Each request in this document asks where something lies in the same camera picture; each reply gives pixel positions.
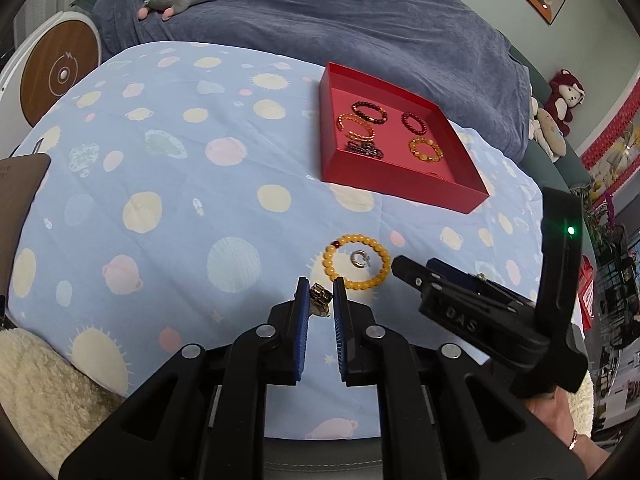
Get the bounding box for red fringed wall banner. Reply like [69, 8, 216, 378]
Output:
[580, 100, 640, 171]

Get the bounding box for gold ring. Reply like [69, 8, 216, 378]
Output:
[311, 283, 334, 317]

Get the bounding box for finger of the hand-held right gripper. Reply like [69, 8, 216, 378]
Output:
[427, 258, 537, 312]
[391, 255, 446, 302]

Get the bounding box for dark purple bead bracelet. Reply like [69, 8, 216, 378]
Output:
[350, 101, 388, 125]

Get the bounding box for purple multi-strand bead bracelet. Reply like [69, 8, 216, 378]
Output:
[344, 141, 385, 158]

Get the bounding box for cream fluffy blanket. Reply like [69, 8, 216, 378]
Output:
[0, 327, 131, 480]

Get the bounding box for orange bead bracelet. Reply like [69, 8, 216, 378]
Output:
[322, 233, 392, 291]

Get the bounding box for light blue planet-print sheet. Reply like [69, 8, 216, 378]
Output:
[0, 40, 596, 441]

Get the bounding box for blue-grey blanket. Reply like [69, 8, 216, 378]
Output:
[92, 0, 531, 161]

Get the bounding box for round white wooden-faced appliance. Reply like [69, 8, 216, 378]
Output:
[0, 10, 103, 131]

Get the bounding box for artificial flower bunch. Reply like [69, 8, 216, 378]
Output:
[585, 180, 631, 241]

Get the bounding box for red monkey plush toy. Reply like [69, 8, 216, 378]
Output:
[544, 69, 587, 137]

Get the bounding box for cream plush toy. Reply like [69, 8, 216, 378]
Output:
[535, 110, 568, 163]

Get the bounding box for red cardboard box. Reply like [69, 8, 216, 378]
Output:
[318, 62, 490, 214]

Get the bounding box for red gift bag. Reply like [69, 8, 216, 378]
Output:
[577, 255, 598, 331]

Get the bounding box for white plush toy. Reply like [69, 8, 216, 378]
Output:
[527, 95, 543, 142]

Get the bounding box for yellow-green bead bracelet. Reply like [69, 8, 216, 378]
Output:
[408, 137, 443, 162]

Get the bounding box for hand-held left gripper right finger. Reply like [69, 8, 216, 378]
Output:
[332, 276, 586, 480]

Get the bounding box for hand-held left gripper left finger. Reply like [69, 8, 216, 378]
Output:
[59, 276, 313, 480]

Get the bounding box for cluttered shelf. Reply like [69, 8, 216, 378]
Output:
[595, 220, 640, 436]

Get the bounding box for person's right hand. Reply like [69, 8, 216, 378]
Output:
[527, 389, 595, 457]

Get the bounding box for teal bed frame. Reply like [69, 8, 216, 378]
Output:
[505, 45, 593, 191]

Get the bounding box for gold braided cuff bracelet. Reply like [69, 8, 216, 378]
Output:
[337, 114, 376, 142]

